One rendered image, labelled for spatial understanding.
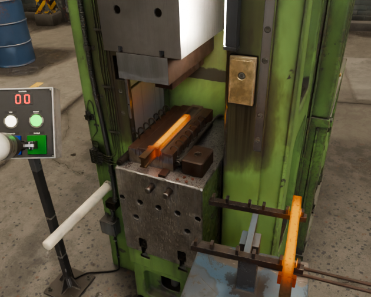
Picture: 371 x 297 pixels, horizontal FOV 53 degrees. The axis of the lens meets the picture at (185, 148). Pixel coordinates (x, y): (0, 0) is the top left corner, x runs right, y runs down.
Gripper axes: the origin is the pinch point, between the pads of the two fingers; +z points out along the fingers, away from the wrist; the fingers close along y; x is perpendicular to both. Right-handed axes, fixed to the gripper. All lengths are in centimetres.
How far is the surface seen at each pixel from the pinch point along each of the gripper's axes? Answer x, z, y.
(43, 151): -2.6, 4.8, 2.6
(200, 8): 44, -15, 64
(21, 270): -75, 77, -42
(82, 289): -82, 63, -2
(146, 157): -5.2, -6.0, 44.0
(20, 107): 14.7, 5.5, -6.1
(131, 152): -4.0, 8.0, 36.5
